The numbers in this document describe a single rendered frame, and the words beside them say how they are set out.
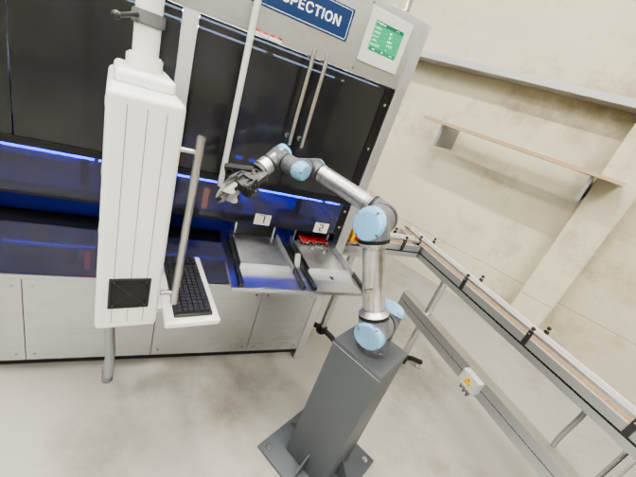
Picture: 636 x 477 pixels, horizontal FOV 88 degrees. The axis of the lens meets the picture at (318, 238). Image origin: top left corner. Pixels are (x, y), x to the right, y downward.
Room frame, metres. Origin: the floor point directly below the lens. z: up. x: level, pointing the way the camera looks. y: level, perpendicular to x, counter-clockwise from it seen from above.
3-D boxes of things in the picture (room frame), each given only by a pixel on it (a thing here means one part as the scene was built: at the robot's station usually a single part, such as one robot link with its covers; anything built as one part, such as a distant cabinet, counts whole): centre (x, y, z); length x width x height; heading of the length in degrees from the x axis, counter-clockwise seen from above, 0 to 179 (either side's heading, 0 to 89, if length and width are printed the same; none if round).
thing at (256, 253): (1.48, 0.26, 0.90); 0.34 x 0.26 x 0.04; 29
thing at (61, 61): (1.22, 0.95, 1.51); 0.49 x 0.01 x 0.59; 119
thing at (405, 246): (2.13, -0.38, 0.92); 0.69 x 0.15 x 0.16; 119
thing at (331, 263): (1.65, -0.04, 0.90); 0.34 x 0.26 x 0.04; 29
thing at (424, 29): (1.83, -0.13, 1.05); 0.07 x 0.06 x 2.10; 29
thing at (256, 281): (1.50, 0.07, 0.87); 0.70 x 0.48 x 0.02; 119
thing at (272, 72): (1.48, 0.48, 1.51); 0.47 x 0.01 x 0.59; 119
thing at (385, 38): (1.71, 0.01, 1.96); 0.21 x 0.01 x 0.21; 119
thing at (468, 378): (1.56, -1.10, 0.50); 0.12 x 0.05 x 0.09; 29
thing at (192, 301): (1.13, 0.46, 0.82); 0.40 x 0.14 x 0.02; 36
